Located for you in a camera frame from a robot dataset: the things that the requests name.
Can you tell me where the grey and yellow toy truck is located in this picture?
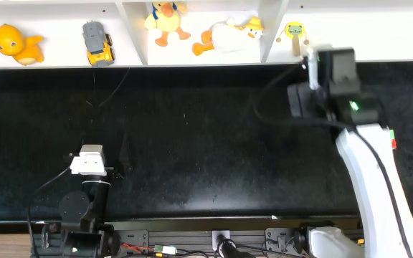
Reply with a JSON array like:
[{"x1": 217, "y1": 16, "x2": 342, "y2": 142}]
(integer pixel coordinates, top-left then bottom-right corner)
[{"x1": 82, "y1": 20, "x2": 116, "y2": 68}]

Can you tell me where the yellow rubber duck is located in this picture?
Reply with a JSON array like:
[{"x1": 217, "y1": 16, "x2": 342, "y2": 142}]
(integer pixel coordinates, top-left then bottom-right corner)
[{"x1": 0, "y1": 23, "x2": 46, "y2": 67}]

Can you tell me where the yellow rattle drum toy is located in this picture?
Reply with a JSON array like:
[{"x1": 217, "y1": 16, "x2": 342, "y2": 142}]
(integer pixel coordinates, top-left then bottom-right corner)
[{"x1": 275, "y1": 21, "x2": 310, "y2": 58}]

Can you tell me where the white shelf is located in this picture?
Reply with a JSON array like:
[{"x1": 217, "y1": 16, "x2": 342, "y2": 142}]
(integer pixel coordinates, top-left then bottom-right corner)
[{"x1": 0, "y1": 0, "x2": 413, "y2": 70}]

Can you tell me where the yellow plush duck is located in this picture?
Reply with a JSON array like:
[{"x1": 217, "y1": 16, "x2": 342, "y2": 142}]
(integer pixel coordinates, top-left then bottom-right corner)
[{"x1": 143, "y1": 1, "x2": 192, "y2": 48}]

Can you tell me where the white plush duck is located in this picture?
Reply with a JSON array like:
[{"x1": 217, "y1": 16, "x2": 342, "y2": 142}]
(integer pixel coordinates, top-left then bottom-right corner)
[{"x1": 191, "y1": 16, "x2": 265, "y2": 57}]

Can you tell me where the many-coloured puzzle cube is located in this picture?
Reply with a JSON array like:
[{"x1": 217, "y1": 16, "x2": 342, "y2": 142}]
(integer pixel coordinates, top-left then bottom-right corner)
[{"x1": 388, "y1": 128, "x2": 398, "y2": 150}]

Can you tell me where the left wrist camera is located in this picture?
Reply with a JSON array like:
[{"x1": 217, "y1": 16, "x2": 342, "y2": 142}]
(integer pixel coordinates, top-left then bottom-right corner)
[{"x1": 70, "y1": 144, "x2": 108, "y2": 176}]

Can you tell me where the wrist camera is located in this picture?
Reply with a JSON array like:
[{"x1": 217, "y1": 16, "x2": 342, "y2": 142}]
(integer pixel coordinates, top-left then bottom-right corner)
[
  {"x1": 305, "y1": 45, "x2": 358, "y2": 91},
  {"x1": 70, "y1": 144, "x2": 108, "y2": 176}
]

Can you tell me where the black cable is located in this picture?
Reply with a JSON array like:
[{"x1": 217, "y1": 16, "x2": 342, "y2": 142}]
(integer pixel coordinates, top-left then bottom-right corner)
[
  {"x1": 252, "y1": 63, "x2": 340, "y2": 128},
  {"x1": 27, "y1": 166, "x2": 73, "y2": 258}
]

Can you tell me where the mounting rail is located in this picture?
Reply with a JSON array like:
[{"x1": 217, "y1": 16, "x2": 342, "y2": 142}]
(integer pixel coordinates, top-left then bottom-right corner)
[{"x1": 30, "y1": 216, "x2": 367, "y2": 258}]

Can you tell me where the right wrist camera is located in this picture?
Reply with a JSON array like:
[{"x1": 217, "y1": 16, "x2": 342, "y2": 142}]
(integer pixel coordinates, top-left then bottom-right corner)
[{"x1": 305, "y1": 45, "x2": 358, "y2": 91}]

